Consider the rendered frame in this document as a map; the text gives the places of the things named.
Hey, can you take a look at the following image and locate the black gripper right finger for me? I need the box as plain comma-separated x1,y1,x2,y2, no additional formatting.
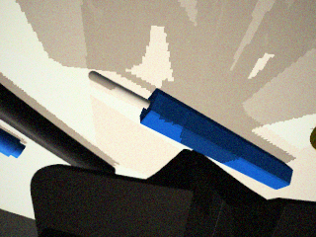
190,150,316,237

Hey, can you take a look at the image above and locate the blue stylus with white tip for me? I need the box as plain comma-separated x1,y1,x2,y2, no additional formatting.
89,70,293,190

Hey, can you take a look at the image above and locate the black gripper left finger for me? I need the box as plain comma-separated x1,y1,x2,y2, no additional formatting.
30,149,194,237

